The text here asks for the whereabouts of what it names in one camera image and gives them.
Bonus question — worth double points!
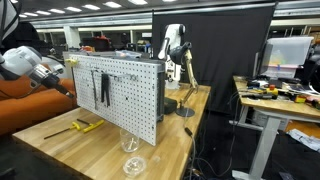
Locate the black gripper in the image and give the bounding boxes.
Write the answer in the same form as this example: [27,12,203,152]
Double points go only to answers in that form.
[42,73,75,99]

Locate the short yellow T-handle hex key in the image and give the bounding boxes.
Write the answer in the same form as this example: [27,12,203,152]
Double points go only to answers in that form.
[43,121,82,140]

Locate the long silver combination wrench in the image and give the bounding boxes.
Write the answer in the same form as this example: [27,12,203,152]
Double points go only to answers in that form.
[89,68,98,102]

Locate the orange sofa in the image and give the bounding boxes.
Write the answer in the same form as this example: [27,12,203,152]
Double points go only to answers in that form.
[0,76,79,136]

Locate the black pliers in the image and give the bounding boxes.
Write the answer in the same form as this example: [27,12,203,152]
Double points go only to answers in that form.
[100,73,111,109]

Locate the long double-prong pegboard hook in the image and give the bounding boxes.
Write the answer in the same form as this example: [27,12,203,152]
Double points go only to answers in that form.
[111,73,140,83]

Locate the white metal pegboard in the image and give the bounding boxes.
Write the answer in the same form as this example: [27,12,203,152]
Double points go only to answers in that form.
[68,53,166,147]

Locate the clear plastic tub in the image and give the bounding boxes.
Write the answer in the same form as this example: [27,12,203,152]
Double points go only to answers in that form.
[114,49,143,61]

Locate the ceiling light panel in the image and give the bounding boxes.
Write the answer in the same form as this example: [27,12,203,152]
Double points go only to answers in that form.
[102,1,123,10]
[81,3,101,11]
[47,8,66,15]
[64,6,83,14]
[127,0,148,6]

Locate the black pouch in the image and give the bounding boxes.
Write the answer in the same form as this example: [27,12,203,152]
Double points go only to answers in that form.
[163,96,180,116]

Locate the wooden jointed desk lamp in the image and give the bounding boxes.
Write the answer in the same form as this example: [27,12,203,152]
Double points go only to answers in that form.
[167,41,200,119]

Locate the black curtain partition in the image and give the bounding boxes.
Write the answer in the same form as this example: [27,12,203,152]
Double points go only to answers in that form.
[151,2,278,115]

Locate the dark computer monitor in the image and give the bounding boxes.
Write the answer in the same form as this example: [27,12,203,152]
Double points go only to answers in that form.
[252,42,268,80]

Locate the wooden desk with white legs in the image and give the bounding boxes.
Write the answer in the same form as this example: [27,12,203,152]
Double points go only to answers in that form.
[232,75,320,180]

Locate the yellow emergency stop box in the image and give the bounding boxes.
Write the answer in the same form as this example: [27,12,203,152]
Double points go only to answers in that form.
[264,83,280,97]

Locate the clear plastic storage bin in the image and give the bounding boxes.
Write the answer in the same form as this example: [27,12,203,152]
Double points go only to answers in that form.
[259,36,315,80]

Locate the white papers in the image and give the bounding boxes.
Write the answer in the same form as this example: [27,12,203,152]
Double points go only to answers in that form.
[287,127,320,153]

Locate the medium yellow T-handle hex key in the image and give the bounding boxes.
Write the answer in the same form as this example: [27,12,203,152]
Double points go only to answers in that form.
[76,118,105,134]

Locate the black cable with plug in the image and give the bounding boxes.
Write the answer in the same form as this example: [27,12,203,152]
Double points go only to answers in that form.
[183,126,198,180]

